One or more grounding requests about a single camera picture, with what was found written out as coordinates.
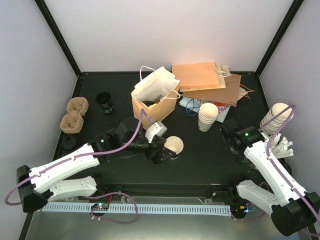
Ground orange paper bag white handles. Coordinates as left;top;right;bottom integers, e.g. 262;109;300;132
131;66;181;130

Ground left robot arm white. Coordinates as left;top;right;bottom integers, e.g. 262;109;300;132
16;117;176;213

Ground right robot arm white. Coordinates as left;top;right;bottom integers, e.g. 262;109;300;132
220;119;320;236

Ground checkered paper bag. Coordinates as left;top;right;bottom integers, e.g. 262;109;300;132
197;99;231;123

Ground white paper cup stack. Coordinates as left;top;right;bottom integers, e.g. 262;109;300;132
198;103;219;132

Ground brown kraft paper bag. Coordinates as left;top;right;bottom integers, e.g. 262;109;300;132
182;74;242;107

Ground tall white cup stack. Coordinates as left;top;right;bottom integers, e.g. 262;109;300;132
260;102;292;136

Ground light blue paper bag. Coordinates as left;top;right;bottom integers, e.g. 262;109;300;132
179;97;201;117

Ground orange paper bag stack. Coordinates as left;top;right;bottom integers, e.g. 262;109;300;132
172;62;231;93

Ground black paper cup stack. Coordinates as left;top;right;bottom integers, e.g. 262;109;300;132
95;91;114;114

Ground black cup lid stack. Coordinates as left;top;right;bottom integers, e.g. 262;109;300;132
61;135;78;152

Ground pulp cup carrier stack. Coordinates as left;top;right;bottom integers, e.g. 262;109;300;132
59;97;89;134

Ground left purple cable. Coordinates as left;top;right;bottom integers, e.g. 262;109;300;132
4;108;157;206

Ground blue slotted cable duct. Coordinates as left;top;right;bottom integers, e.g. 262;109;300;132
42;202;232;217

